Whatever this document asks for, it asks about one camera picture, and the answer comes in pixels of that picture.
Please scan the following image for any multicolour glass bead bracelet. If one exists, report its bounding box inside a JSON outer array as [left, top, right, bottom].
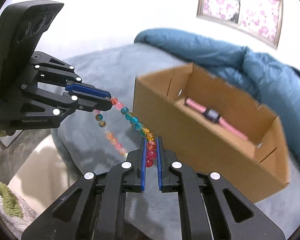
[[95, 97, 158, 168]]

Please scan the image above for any pink strap smartwatch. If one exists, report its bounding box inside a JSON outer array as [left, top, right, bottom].
[[184, 97, 248, 141]]

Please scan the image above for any cream trouser left leg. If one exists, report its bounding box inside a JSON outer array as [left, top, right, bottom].
[[8, 135, 75, 214]]

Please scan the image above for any brown cardboard box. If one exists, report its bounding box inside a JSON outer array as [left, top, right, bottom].
[[133, 63, 290, 203]]

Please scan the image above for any teal blue duvet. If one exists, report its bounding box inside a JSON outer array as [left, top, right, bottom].
[[134, 28, 300, 165]]

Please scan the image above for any floral film window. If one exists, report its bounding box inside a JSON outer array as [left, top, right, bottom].
[[197, 0, 283, 49]]

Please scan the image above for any black camera housing left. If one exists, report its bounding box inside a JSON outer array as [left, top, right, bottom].
[[0, 0, 64, 93]]

